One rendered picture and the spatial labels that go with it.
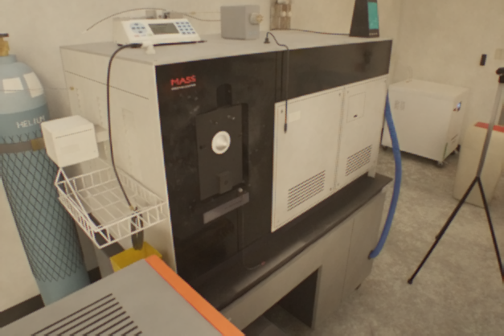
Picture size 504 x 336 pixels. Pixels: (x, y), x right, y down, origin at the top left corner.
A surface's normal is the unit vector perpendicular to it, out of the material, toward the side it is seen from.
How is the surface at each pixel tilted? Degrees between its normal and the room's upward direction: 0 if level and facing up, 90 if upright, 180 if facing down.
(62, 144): 90
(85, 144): 90
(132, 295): 0
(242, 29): 90
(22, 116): 90
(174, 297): 0
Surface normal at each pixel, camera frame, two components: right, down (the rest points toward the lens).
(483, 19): -0.71, 0.26
